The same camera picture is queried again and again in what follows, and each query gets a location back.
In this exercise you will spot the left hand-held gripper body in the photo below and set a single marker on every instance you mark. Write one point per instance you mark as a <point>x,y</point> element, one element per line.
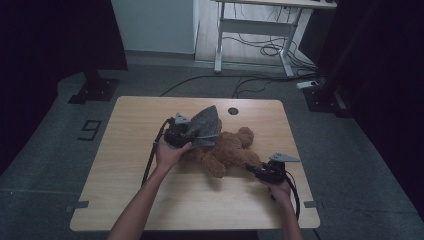
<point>176,133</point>

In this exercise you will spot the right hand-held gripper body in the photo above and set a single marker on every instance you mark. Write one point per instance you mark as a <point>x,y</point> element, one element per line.
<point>275,170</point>

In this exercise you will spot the grey cloth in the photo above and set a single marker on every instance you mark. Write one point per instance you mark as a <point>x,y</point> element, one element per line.
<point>203,128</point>

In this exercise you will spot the brown teddy bear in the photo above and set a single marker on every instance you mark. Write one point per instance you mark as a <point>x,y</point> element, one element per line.
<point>230,150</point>

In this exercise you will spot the person's right hand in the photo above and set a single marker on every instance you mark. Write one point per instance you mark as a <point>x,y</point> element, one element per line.
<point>281,191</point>

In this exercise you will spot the person's left hand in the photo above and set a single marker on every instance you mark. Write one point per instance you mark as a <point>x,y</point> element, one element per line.
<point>168,155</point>

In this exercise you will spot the grey tape strip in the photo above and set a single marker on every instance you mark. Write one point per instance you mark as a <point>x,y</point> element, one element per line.
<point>77,206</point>
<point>313,204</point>

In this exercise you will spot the black stand base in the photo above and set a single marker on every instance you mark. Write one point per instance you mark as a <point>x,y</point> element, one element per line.
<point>325,100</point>
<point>96,90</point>

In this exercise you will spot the white power strip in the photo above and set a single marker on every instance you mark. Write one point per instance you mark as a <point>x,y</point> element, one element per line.
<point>306,84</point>

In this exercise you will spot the dark curtain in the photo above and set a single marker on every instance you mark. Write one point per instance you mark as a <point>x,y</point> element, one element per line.
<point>383,83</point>

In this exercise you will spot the white desk frame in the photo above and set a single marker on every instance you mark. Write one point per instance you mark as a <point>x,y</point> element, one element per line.
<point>256,26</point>

